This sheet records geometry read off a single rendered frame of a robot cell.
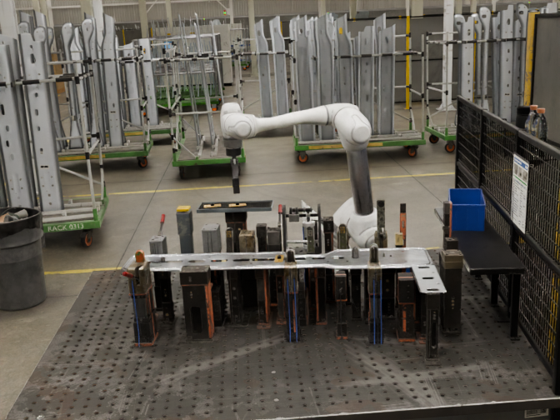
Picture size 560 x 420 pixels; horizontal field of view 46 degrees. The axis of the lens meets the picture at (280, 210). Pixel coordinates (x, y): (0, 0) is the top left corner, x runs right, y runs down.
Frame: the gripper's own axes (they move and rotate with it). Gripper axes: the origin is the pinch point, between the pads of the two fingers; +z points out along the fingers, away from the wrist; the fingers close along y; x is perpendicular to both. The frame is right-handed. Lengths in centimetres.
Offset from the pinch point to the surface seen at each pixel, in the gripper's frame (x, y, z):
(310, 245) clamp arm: -32.0, -28.0, 23.0
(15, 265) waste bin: 164, 164, 88
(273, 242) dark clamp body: -15.5, -21.7, 22.1
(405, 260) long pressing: -70, -52, 25
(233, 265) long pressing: 4.2, -41.2, 24.9
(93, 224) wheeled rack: 132, 303, 100
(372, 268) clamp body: -52, -68, 21
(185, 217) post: 25.9, -0.3, 13.3
